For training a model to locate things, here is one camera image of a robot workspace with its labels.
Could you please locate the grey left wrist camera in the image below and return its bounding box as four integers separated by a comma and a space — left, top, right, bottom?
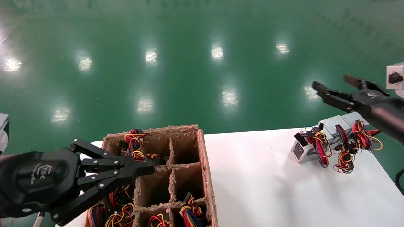
0, 113, 10, 154

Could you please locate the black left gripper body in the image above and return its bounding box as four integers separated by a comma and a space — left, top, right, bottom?
0, 148, 81, 218

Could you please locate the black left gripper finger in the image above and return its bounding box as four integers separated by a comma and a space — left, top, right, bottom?
70, 138, 155, 177
50, 170, 137, 226

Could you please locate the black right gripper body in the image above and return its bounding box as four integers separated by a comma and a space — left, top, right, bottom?
352, 90, 404, 144

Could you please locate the black cable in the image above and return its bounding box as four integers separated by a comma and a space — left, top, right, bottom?
396, 169, 404, 196

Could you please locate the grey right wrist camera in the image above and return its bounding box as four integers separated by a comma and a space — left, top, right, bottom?
386, 62, 404, 91

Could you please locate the grey wired power supply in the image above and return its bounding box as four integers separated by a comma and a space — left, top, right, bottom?
290, 123, 335, 168
119, 128, 162, 162
179, 192, 206, 227
87, 203, 136, 227
319, 115, 360, 174
342, 112, 383, 153
149, 214, 172, 227
109, 185, 134, 207

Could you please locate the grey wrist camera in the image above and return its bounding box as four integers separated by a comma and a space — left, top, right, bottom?
0, 113, 10, 154
386, 62, 404, 91

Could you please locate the divided brown cardboard box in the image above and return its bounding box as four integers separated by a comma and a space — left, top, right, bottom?
84, 124, 219, 227

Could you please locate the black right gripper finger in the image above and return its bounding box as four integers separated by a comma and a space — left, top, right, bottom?
343, 74, 390, 96
312, 80, 361, 113

